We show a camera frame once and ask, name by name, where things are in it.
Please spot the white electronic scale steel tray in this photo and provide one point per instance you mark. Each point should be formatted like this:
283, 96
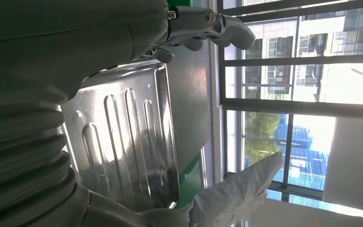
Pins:
122, 141

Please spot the green conveyor belt machine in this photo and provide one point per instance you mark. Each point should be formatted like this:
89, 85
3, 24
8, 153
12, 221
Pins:
191, 181

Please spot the dark window frame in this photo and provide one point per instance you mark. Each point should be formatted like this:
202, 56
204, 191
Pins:
294, 106

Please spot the grey package with red print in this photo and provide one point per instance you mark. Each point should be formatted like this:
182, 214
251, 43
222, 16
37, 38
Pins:
238, 188

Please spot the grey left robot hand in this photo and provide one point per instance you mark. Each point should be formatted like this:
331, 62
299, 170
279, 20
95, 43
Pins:
59, 40

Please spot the green plastic crate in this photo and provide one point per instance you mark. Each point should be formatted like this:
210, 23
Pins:
180, 2

